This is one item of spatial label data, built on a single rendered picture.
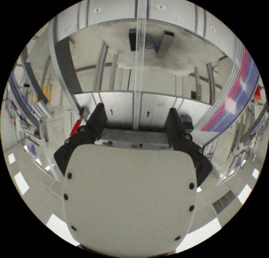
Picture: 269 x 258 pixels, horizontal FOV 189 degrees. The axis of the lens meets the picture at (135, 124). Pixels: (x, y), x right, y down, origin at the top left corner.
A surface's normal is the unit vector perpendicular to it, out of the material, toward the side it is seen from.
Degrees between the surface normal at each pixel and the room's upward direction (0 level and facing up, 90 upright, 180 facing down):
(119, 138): 134
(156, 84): 90
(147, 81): 90
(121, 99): 44
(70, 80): 90
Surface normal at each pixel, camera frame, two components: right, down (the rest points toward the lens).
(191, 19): -0.07, 0.83
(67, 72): 1.00, 0.07
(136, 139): 0.02, -0.55
